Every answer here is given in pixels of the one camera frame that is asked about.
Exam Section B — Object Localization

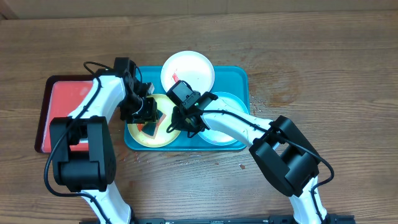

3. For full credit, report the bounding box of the teal plastic tray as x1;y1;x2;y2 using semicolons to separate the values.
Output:
124;66;250;152

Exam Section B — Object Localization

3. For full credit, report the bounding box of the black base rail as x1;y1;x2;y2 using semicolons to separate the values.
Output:
79;214;356;224

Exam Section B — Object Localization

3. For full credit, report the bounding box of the red and black tray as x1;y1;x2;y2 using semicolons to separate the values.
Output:
34;75;93;153

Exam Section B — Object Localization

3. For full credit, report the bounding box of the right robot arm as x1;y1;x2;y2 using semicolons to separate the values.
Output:
167;92;327;223

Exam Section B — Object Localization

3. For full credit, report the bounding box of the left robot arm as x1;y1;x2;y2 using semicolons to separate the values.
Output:
44;57;159;223

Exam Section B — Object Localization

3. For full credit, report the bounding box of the white plate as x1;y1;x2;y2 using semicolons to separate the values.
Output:
160;50;215;94

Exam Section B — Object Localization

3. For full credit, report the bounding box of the light blue plate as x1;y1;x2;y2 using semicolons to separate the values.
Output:
198;91;249;151

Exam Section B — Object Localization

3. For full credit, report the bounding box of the yellow plate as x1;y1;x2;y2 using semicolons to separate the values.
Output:
127;94;180;148

